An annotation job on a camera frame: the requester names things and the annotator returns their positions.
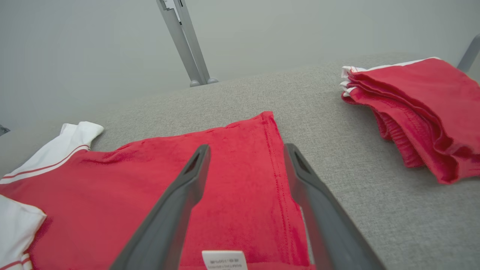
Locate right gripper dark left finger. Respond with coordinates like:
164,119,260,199
110,144,212,270

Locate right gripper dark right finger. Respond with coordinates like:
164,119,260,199
283,143,387,270

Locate red shirt white striped sleeves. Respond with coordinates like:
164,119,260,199
0,111,316,270

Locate red shorts white trim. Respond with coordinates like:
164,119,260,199
339,57,480,185

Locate grey double-bar partition post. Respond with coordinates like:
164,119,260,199
156,0,219,88

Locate grey slanted metal post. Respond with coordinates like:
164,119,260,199
456,34,480,74

